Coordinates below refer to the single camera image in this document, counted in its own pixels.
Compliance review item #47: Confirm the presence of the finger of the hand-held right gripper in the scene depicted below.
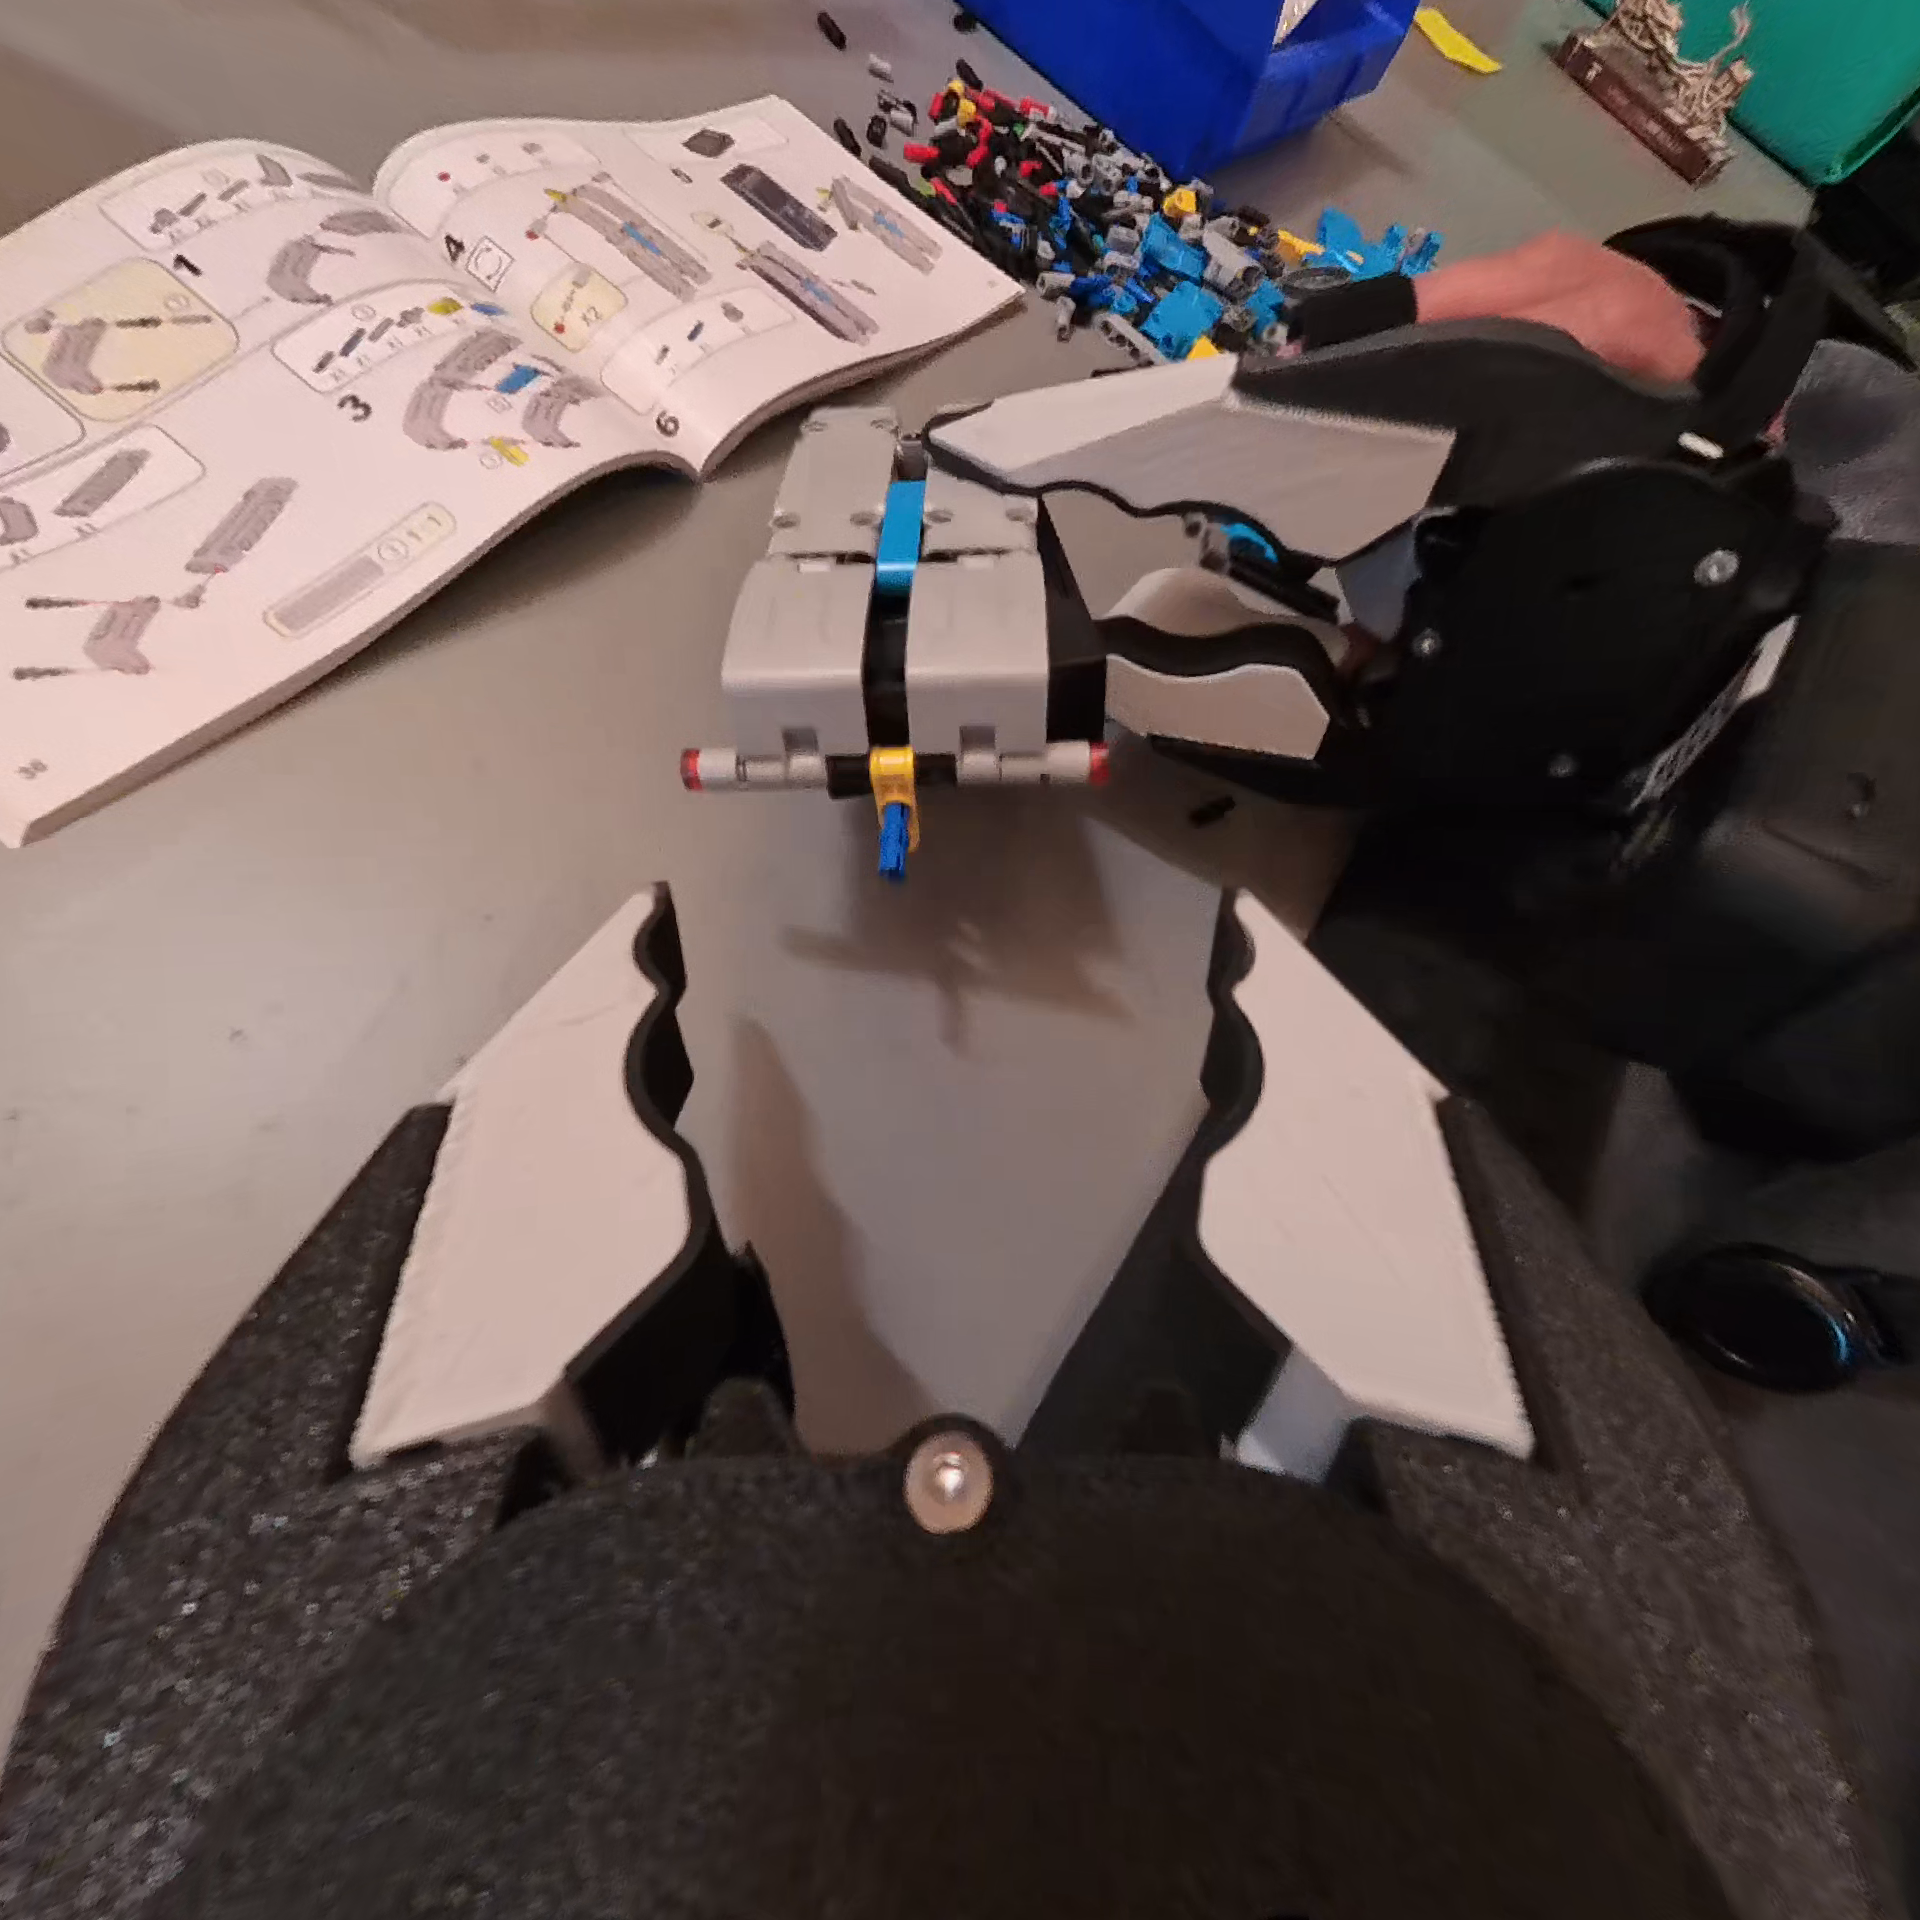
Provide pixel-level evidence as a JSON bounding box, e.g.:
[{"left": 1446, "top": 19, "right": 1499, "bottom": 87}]
[
  {"left": 1100, "top": 579, "right": 1351, "bottom": 759},
  {"left": 922, "top": 353, "right": 1459, "bottom": 567}
]

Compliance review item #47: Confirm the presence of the blue plastic bin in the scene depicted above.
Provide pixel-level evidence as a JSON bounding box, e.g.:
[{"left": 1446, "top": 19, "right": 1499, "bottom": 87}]
[{"left": 956, "top": 0, "right": 1420, "bottom": 184}]

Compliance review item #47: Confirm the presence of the person's right hand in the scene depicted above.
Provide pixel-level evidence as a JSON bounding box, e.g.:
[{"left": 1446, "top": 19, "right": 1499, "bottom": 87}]
[{"left": 1413, "top": 228, "right": 1712, "bottom": 379}]

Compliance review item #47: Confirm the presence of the small brown ship model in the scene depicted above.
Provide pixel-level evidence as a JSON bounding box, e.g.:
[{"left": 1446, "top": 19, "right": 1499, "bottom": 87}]
[{"left": 1551, "top": 0, "right": 1760, "bottom": 185}]

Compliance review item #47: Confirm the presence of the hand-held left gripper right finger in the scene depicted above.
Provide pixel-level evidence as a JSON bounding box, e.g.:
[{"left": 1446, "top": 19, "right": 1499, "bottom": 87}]
[{"left": 1194, "top": 890, "right": 1535, "bottom": 1482}]

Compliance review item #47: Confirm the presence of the black glossy round object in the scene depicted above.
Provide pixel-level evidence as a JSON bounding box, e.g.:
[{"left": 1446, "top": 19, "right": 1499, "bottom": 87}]
[{"left": 1639, "top": 1241, "right": 1910, "bottom": 1391}]

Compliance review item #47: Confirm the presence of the black and grey brick assembly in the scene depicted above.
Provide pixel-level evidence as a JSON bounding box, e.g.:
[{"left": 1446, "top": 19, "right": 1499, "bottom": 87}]
[{"left": 679, "top": 406, "right": 1115, "bottom": 880}]

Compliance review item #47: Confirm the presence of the grey desk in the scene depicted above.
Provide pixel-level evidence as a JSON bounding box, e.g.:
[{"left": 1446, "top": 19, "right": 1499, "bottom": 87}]
[{"left": 0, "top": 0, "right": 1827, "bottom": 1740}]

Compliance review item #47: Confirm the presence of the open instruction booklet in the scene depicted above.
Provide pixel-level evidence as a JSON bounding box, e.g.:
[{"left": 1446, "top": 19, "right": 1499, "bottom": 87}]
[{"left": 0, "top": 96, "right": 1030, "bottom": 848}]

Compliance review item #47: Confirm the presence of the pile of toy bricks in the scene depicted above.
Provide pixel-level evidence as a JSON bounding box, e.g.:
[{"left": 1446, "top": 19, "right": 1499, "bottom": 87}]
[{"left": 816, "top": 7, "right": 1446, "bottom": 371}]

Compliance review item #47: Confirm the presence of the green plastic bin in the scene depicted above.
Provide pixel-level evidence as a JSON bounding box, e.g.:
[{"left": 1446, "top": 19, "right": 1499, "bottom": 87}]
[{"left": 1587, "top": 0, "right": 1920, "bottom": 190}]

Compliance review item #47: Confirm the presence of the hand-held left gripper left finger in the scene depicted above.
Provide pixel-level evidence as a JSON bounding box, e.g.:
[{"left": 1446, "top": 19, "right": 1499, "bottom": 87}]
[{"left": 350, "top": 882, "right": 725, "bottom": 1479}]

